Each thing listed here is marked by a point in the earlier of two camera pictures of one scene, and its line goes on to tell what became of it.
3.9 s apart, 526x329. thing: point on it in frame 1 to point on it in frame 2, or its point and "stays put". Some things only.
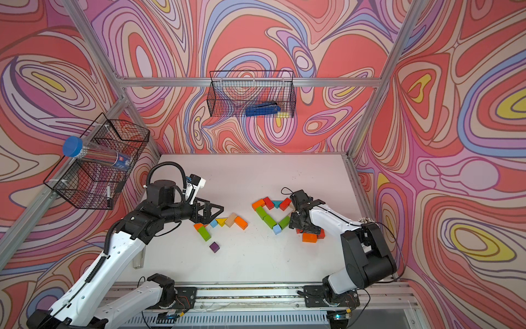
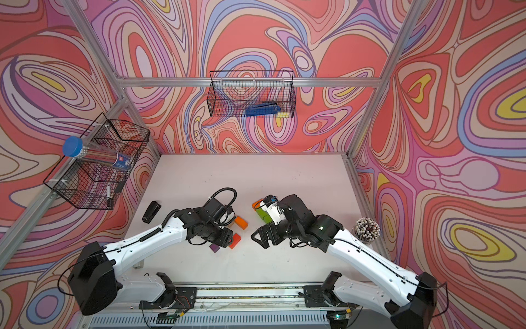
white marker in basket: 109,198 stays put
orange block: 259,203 stays put
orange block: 240,222 stays put
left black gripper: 205,218 to 226,239
